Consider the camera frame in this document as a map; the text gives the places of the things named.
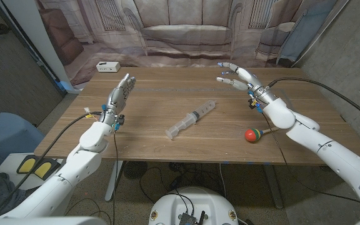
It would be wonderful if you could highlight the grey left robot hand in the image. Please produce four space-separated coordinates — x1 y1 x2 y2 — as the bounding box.
97 73 137 126

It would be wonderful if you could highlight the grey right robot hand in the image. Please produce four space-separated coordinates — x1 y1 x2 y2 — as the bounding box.
216 61 278 106

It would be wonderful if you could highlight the clear plastic syringe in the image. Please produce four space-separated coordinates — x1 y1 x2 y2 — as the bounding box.
164 99 216 141

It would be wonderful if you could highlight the red striped wooden maraca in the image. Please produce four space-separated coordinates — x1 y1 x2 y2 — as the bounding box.
244 126 280 143

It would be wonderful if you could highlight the white power strip box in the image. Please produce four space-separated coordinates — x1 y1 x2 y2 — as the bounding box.
96 61 121 73

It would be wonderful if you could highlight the black round floor device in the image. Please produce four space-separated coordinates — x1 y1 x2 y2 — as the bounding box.
123 161 148 180

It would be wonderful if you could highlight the printed sofa room backdrop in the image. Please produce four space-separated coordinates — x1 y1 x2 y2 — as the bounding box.
36 0 339 87

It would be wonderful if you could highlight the white table leg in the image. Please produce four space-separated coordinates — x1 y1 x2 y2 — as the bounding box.
104 161 124 202

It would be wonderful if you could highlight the white backdrop side panel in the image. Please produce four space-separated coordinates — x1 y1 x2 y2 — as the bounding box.
1 0 83 94

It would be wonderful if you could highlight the yellow black foot pedal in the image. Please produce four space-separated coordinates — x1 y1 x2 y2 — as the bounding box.
16 155 61 181

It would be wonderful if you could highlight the grey table leg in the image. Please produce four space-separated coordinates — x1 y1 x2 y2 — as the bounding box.
262 164 284 209

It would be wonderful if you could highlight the blue padded chair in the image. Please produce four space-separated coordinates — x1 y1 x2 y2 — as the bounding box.
0 112 46 166

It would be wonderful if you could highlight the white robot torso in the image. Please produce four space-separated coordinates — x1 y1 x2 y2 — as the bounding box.
148 186 239 225

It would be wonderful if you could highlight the white floor platform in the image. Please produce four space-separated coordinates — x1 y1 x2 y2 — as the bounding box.
0 152 71 191

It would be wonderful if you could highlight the black module on torso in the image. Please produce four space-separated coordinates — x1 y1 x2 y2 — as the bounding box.
179 211 206 225

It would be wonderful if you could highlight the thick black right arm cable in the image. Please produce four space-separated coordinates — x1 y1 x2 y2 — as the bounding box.
266 77 360 128

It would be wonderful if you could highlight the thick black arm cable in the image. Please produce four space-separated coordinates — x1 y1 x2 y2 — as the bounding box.
0 111 103 218
266 77 360 128

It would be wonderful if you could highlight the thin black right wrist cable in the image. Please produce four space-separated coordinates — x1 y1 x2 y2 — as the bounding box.
259 111 360 212

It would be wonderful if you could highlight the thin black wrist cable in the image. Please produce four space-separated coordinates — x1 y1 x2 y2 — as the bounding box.
111 129 120 225
259 111 360 212

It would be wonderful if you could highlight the thin black left wrist cable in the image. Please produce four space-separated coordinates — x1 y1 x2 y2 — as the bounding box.
111 129 120 225

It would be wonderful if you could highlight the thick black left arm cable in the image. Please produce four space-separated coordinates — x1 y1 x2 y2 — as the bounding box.
0 111 103 218

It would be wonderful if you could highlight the black floor cable loop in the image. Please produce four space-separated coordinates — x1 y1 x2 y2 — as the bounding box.
138 165 181 204

